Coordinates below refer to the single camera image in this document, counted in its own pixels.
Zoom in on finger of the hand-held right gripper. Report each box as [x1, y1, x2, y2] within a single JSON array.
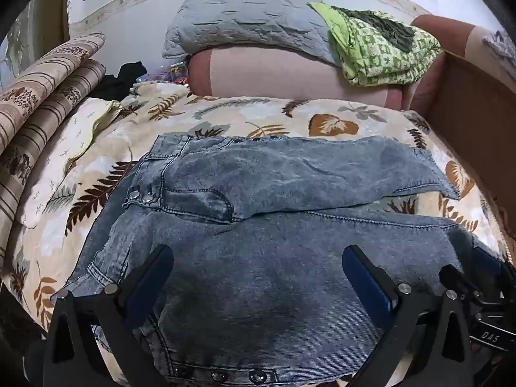
[[439, 264, 486, 311], [472, 245, 508, 287]]

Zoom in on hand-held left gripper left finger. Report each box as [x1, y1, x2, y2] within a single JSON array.
[[42, 244, 175, 387]]

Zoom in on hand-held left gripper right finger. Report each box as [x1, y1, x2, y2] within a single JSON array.
[[341, 244, 475, 387]]

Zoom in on blue denim pants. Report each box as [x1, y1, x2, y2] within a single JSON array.
[[52, 134, 490, 387]]

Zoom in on wooden headboard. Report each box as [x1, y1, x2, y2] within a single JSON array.
[[411, 14, 516, 267]]

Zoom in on leaf print blanket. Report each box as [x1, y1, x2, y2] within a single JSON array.
[[0, 81, 509, 387]]

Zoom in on brown striped floral cushion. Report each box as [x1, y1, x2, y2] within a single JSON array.
[[0, 32, 106, 150], [0, 60, 107, 263]]

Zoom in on black cloth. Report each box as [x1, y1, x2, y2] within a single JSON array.
[[99, 61, 146, 101]]

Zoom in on colourful small packets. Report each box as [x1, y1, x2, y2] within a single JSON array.
[[139, 61, 190, 86]]

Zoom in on pink bolster pillow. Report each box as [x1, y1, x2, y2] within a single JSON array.
[[189, 47, 404, 109]]

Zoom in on green patterned cloth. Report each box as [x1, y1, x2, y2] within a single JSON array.
[[308, 2, 442, 86]]

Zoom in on grey quilted blanket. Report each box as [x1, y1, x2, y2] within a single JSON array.
[[162, 0, 343, 67]]

